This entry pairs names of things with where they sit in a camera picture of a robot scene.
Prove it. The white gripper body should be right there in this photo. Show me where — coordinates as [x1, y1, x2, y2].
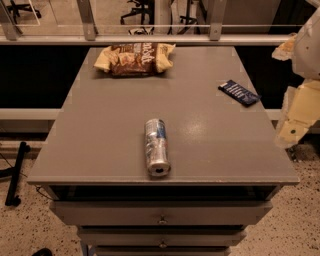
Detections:
[274, 79, 320, 149]

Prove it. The silver blue redbull can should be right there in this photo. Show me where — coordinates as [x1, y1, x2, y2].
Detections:
[145, 119, 171, 177]

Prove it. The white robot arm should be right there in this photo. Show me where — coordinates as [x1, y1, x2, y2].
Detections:
[272, 7, 320, 149]

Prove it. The brown chip bag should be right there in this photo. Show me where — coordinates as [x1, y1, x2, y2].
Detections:
[94, 42, 175, 77]

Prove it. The dark blue snack bar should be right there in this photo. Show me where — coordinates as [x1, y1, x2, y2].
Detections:
[218, 80, 260, 107]

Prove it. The grey drawer cabinet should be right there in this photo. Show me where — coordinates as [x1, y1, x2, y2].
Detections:
[29, 47, 298, 256]

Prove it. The black office chair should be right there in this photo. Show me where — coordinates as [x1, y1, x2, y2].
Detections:
[7, 0, 42, 18]
[120, 0, 155, 25]

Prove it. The top drawer with knob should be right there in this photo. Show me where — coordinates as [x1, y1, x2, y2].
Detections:
[50, 201, 272, 226]

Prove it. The drawer with knob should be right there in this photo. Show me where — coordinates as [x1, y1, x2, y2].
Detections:
[50, 201, 272, 226]
[78, 228, 246, 247]

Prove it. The black shoe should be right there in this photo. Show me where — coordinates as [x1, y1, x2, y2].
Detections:
[32, 248, 53, 256]

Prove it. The metal window railing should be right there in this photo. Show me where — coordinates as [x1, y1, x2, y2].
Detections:
[0, 0, 320, 46]

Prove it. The black stand leg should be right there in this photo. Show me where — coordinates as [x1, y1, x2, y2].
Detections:
[5, 142, 31, 206]

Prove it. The black office chair left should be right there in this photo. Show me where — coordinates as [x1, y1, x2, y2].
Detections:
[7, 0, 42, 18]

